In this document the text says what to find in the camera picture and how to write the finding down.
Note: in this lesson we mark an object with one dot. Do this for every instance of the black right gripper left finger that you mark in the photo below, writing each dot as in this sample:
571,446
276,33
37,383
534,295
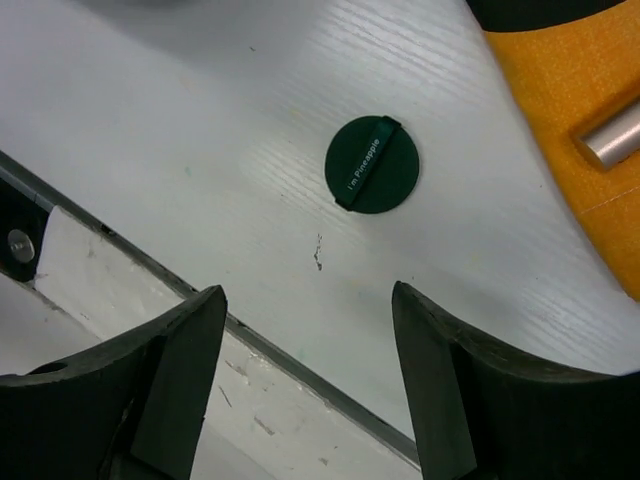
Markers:
131,407

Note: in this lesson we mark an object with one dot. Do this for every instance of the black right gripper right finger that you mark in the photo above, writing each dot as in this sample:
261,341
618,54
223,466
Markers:
483,409

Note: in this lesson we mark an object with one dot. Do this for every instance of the dark green round compact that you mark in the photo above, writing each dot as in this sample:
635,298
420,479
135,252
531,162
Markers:
371,165

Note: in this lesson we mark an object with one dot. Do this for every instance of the orange cartoon print cloth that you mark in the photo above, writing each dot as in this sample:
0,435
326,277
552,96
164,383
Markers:
570,64

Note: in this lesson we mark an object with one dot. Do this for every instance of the silver metal cylinder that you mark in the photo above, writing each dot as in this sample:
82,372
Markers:
610,136

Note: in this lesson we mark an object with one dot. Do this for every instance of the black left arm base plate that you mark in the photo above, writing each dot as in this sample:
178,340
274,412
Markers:
23,225

